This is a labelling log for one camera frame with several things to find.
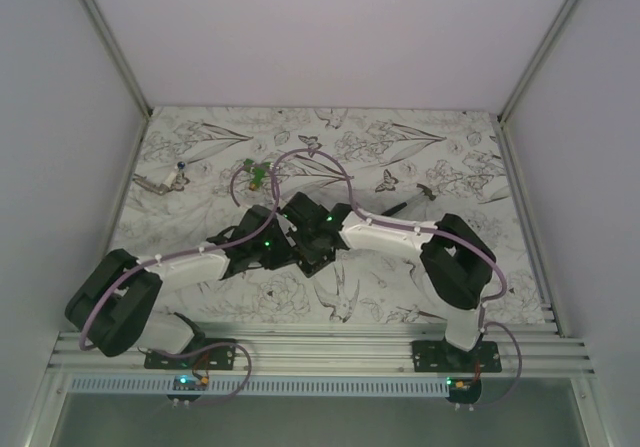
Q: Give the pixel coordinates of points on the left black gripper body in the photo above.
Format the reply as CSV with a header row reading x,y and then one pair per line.
x,y
273,252

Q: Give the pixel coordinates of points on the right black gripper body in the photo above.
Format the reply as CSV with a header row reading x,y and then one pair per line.
x,y
302,239

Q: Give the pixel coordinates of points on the black fuse box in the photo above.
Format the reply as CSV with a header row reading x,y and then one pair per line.
x,y
310,262

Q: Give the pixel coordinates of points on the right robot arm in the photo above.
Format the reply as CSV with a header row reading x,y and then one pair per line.
x,y
456,261

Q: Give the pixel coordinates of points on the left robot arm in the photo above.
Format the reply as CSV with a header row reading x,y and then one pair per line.
x,y
114,309

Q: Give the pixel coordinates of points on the green connector part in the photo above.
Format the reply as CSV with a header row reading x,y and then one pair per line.
x,y
260,173

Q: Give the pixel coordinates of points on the floral patterned table mat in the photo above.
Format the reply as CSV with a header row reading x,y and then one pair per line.
x,y
332,155

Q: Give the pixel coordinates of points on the left small circuit board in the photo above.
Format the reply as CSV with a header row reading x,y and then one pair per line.
x,y
190,383

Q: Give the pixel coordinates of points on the small circuit board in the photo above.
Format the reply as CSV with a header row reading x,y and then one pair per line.
x,y
190,383
462,384

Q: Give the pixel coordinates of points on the right small circuit board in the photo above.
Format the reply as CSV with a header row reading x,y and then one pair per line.
x,y
462,384

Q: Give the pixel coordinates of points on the aluminium rail beam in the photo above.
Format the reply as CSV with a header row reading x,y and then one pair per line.
x,y
544,355

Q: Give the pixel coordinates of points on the hammer with black handle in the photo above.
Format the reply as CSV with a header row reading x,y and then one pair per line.
x,y
424,192

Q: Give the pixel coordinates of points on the metal bracket with blue knob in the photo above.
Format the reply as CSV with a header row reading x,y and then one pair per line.
x,y
175,180

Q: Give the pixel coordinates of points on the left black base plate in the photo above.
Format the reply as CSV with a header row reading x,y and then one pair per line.
x,y
209,354

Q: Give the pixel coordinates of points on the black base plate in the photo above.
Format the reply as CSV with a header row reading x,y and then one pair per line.
x,y
209,354
442,357

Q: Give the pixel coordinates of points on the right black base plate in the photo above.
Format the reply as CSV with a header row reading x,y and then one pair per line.
x,y
442,357

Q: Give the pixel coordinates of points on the grey slotted cable duct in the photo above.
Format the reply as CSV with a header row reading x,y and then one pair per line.
x,y
263,385

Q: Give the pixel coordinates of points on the left aluminium frame post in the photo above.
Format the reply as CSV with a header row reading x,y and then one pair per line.
x,y
115,53

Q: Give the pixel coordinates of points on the aluminium frame post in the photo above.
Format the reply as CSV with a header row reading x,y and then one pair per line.
x,y
115,53
543,50

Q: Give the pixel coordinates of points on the right aluminium frame post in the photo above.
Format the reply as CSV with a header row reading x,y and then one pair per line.
x,y
543,50

